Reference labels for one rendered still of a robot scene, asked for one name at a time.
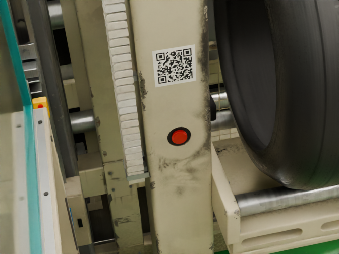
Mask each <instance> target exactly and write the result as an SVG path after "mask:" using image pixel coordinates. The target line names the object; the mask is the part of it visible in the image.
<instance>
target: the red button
mask: <svg viewBox="0 0 339 254"><path fill-rule="evenodd" d="M186 139H187V134H186V132H185V131H184V130H177V131H175V132H173V134H172V141H173V142H174V143H176V144H181V143H183V142H184V141H185V140H186Z"/></svg>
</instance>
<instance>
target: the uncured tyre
mask: <svg viewBox="0 0 339 254"><path fill-rule="evenodd" d="M212 2H213V18H214V28H215V37H216V45H217V52H218V58H219V64H220V69H221V74H222V79H223V84H224V88H225V92H226V95H227V99H228V103H229V107H230V110H231V113H232V117H233V120H234V123H235V126H236V128H237V131H238V134H239V136H240V139H241V141H242V143H243V145H244V147H245V150H246V151H247V153H248V155H249V157H250V158H251V160H252V162H253V163H254V164H255V166H256V167H257V168H258V169H259V170H260V171H261V172H263V173H264V174H266V175H267V176H269V177H270V178H272V179H273V180H275V181H277V182H278V183H280V184H281V185H283V186H284V187H287V188H292V189H303V190H312V189H317V188H322V187H327V186H332V185H337V184H339V8H335V5H339V0H212Z"/></svg>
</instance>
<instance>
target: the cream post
mask: <svg viewBox="0 0 339 254"><path fill-rule="evenodd" d="M124 3H125V8H126V9H125V11H126V16H127V18H126V20H127V25H128V26H127V28H128V33H129V35H128V37H129V45H130V54H131V61H132V70H133V71H134V70H136V72H137V75H138V81H134V87H135V95H136V97H135V98H136V106H137V113H138V123H139V125H138V126H139V132H140V140H141V149H142V151H143V152H144V156H145V161H146V163H147V167H148V172H149V176H150V177H147V178H145V188H146V197H147V206H148V215H149V223H150V232H151V241H152V249H153V254H214V237H213V207H212V197H211V173H212V155H211V115H210V92H209V79H210V75H209V34H208V5H207V0H125V1H124ZM187 45H195V61H196V81H191V82H185V83H179V84H173V85H167V86H161V87H155V79H154V68H153V57H152V52H153V51H157V50H163V49H169V48H175V47H181V46H187ZM177 130H184V131H185V132H186V134H187V139H186V140H185V141H184V142H183V143H181V144H176V143H174V142H173V141H172V134H173V132H175V131H177Z"/></svg>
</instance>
